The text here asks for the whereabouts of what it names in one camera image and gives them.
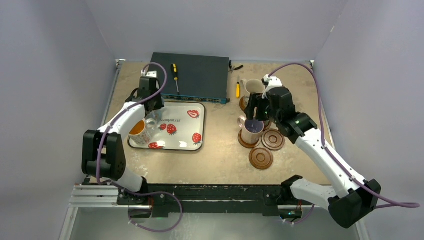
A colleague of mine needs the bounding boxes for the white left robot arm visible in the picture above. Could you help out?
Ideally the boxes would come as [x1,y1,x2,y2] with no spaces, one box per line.
[81,76,164,205]

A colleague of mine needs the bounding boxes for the purple interior mug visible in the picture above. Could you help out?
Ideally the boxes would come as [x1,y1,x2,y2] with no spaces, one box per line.
[237,116,264,133]

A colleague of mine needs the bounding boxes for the wooden coaster front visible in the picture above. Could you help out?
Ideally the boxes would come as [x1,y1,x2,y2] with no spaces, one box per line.
[248,147,274,170]

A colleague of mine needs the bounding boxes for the dark network switch box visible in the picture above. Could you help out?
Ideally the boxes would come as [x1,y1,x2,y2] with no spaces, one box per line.
[150,52,230,104]

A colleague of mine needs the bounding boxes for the cream floral mug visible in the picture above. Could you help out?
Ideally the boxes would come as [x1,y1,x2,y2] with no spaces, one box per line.
[240,79,265,105]

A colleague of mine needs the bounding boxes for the small yellow screwdriver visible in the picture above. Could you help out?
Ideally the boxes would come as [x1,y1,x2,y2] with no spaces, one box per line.
[235,76,241,99]

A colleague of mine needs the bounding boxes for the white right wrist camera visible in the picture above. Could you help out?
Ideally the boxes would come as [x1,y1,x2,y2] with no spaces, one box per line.
[261,74,283,99]

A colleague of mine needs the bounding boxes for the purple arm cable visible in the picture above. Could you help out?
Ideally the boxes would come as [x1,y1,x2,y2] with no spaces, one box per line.
[264,62,421,210]
[95,62,169,186]

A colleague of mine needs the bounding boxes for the black handled pliers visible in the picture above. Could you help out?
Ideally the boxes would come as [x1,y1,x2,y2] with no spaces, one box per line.
[228,60,244,73]

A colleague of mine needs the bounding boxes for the orange interior mug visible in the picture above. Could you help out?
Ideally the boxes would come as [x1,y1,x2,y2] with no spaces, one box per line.
[129,118,158,145]

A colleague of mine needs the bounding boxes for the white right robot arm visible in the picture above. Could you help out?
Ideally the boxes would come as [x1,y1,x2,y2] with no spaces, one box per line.
[244,87,382,229]

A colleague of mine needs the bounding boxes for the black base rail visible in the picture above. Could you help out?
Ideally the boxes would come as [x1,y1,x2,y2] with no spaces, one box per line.
[117,183,310,221]

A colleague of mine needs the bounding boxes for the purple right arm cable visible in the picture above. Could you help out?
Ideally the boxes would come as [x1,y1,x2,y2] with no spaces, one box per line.
[264,62,421,210]

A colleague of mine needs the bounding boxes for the wooden coaster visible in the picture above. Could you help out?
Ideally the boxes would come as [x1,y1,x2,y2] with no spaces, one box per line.
[237,129,263,149]
[261,129,285,151]
[239,96,249,112]
[263,120,272,131]
[248,147,274,170]

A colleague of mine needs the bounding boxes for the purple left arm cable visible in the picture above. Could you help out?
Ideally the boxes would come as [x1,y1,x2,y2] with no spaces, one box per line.
[95,62,169,186]

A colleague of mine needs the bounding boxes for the black yellow long screwdriver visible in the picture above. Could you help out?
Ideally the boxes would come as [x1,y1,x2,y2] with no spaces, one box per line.
[171,63,180,95]

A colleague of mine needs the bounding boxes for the white strawberry tray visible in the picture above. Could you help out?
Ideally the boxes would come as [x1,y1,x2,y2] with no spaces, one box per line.
[127,102,206,151]

